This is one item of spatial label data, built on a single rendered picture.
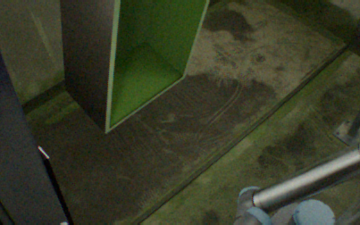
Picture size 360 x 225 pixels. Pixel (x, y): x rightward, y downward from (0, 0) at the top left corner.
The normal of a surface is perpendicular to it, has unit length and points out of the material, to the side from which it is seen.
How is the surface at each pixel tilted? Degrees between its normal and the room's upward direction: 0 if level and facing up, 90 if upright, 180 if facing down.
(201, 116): 0
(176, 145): 0
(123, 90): 12
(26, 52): 57
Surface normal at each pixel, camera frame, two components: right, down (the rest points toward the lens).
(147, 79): 0.19, -0.52
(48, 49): 0.60, 0.12
